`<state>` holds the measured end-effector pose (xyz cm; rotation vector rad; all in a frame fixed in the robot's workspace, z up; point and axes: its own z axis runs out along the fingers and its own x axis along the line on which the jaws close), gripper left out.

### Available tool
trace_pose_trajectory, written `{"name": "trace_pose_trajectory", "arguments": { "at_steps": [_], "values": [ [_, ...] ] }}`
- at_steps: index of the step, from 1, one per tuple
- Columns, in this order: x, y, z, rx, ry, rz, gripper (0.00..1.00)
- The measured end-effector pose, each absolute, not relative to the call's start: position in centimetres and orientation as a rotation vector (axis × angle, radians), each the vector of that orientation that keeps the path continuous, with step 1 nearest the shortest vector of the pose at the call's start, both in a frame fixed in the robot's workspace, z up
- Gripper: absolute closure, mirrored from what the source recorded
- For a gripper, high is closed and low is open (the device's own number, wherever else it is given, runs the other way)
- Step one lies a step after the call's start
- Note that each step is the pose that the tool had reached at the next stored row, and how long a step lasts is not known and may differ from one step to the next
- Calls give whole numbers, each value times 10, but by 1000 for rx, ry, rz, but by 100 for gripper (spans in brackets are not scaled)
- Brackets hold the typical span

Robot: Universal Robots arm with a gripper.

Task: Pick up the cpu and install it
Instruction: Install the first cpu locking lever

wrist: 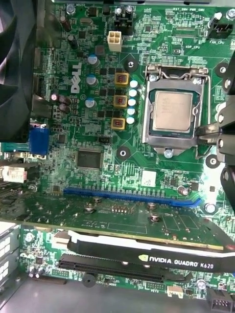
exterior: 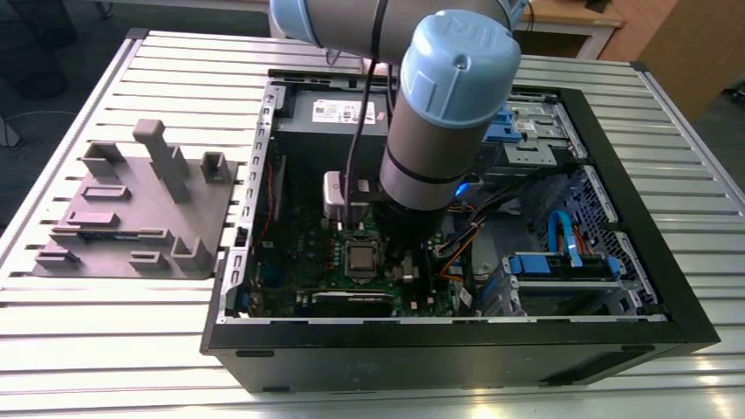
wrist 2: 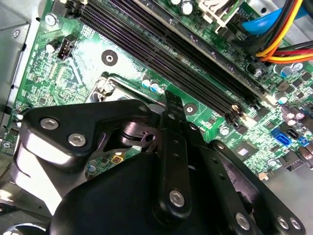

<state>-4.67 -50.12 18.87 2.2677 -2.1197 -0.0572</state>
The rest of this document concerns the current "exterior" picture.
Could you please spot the silver CPU green edge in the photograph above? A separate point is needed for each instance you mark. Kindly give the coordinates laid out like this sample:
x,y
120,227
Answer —
x,y
361,257

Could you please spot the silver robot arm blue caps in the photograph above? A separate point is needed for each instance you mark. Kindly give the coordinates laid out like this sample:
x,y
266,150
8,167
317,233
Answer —
x,y
425,144

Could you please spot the black RAM slot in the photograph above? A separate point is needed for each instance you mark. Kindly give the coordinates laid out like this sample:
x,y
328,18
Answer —
x,y
424,293
410,294
417,294

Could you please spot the green motherboard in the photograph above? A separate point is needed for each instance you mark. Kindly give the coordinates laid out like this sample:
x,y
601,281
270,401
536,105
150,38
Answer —
x,y
302,253

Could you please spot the black graphics card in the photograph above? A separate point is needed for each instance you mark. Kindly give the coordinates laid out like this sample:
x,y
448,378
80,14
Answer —
x,y
349,305

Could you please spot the hard disk in blue carrier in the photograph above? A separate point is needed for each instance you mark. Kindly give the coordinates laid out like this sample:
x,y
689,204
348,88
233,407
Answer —
x,y
530,264

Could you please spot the grey power supply unit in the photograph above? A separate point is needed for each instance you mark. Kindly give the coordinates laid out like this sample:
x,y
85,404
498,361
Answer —
x,y
314,153

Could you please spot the silver optical drive cage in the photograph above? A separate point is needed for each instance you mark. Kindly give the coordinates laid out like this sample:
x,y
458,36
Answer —
x,y
536,157

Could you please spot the blue drive carrier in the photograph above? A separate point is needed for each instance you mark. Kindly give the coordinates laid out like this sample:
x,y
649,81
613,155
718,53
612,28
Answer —
x,y
502,131

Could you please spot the black PC case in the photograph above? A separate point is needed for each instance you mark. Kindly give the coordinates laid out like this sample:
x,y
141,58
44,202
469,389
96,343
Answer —
x,y
442,353

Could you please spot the silver disk bay cage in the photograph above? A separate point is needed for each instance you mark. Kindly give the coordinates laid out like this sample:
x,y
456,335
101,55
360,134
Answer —
x,y
570,286

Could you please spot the blue VGA port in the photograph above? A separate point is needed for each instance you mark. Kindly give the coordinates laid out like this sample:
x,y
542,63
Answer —
x,y
244,303

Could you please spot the grey parts rack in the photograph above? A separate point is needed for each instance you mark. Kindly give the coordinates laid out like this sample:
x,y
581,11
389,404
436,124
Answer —
x,y
157,227

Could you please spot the wooden cabinet panel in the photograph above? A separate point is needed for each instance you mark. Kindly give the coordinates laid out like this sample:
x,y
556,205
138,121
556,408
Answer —
x,y
686,43

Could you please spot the wrist camera blue light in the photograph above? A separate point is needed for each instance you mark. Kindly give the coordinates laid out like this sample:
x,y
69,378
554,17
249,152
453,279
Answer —
x,y
464,188

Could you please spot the wooden desk white frame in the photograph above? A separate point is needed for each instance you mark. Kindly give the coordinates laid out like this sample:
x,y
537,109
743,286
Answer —
x,y
576,15

